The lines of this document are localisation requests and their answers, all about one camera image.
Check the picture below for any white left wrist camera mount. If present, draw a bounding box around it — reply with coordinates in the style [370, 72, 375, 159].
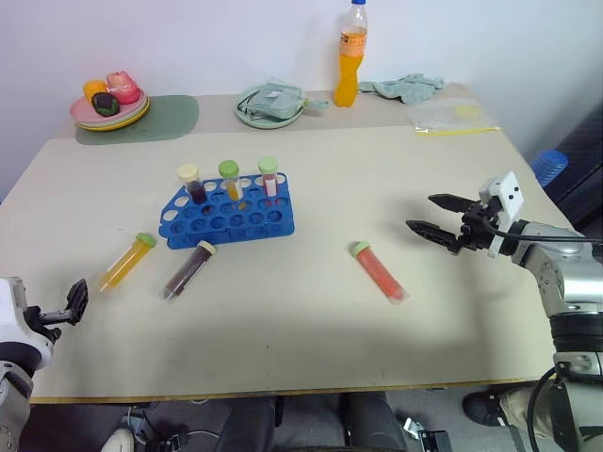
[0, 276, 56, 371]

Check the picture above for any light green fabric pouch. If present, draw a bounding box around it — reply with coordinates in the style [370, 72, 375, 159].
[240, 82, 332, 123]

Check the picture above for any orange soda plastic bottle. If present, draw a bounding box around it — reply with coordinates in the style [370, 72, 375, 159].
[334, 0, 370, 109]

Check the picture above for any yellow round plate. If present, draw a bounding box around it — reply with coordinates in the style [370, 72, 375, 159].
[73, 98, 153, 133]

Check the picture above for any khaki trouser leg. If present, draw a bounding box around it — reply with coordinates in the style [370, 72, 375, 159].
[497, 384, 553, 428]

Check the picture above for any green placemat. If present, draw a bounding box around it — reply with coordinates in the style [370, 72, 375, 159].
[74, 94, 201, 146]

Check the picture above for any crumpled light green cloth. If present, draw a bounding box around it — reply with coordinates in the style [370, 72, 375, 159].
[357, 73, 447, 106]

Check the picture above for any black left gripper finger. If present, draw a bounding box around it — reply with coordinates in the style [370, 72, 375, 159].
[65, 278, 90, 328]

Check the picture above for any orange liquid tube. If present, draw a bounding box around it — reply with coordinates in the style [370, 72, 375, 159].
[349, 240, 411, 305]

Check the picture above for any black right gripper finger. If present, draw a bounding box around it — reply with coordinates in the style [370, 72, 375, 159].
[405, 218, 461, 254]
[427, 192, 473, 216]

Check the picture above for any yellow liquid tube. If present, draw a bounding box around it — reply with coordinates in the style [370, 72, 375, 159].
[96, 232, 158, 294]

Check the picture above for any pink toy food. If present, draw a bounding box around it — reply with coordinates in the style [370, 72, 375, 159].
[105, 70, 142, 105]

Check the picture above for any clear zip plastic bag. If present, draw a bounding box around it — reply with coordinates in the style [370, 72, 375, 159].
[405, 99, 502, 137]

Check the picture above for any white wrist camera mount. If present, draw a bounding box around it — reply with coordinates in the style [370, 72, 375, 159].
[477, 170, 526, 260]
[0, 276, 56, 371]

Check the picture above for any light green round plate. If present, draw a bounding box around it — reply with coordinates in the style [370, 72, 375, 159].
[234, 83, 308, 130]

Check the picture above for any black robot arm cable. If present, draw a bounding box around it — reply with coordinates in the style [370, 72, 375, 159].
[526, 365, 572, 452]
[479, 214, 603, 248]

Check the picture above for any pink tube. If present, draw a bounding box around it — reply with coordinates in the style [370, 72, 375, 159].
[257, 156, 281, 199]

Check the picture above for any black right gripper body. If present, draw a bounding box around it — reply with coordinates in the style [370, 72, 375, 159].
[447, 197, 503, 258]

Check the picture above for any black shoe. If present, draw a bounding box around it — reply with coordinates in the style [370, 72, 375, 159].
[462, 389, 506, 428]

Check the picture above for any blue ribbed stack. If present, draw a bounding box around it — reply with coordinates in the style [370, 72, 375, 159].
[530, 149, 570, 189]

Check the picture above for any white shoe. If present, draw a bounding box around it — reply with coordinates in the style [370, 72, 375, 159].
[100, 427, 136, 452]

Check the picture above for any dark rounded shape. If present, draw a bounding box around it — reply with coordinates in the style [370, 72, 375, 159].
[345, 392, 409, 452]

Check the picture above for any orange toy food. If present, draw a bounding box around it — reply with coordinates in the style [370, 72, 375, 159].
[82, 80, 109, 103]

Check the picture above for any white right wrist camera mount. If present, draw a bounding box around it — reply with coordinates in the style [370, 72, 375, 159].
[477, 170, 526, 260]

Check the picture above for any blue plastic test tube rack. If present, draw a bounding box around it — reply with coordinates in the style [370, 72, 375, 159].
[157, 172, 297, 250]

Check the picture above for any small black box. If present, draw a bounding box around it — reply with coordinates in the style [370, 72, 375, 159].
[418, 429, 454, 452]

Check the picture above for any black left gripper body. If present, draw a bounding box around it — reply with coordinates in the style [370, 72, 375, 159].
[25, 306, 78, 344]

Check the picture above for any black carbon-pattern object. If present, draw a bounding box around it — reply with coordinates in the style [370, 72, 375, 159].
[547, 110, 603, 228]

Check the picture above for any pink round plate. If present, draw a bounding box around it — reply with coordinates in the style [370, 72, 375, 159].
[69, 90, 150, 128]

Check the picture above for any dark brown toy food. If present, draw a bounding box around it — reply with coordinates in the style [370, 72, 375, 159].
[90, 91, 121, 117]

